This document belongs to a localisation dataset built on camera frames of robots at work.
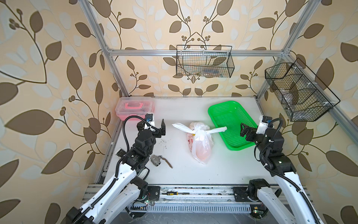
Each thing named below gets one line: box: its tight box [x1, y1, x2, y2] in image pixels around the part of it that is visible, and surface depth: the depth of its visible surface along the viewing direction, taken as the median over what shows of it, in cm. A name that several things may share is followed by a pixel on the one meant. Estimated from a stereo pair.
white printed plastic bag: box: [171, 121, 228, 165], surface depth 82 cm
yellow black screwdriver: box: [166, 191, 190, 196], surface depth 77 cm
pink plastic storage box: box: [115, 96, 156, 121], surface depth 104 cm
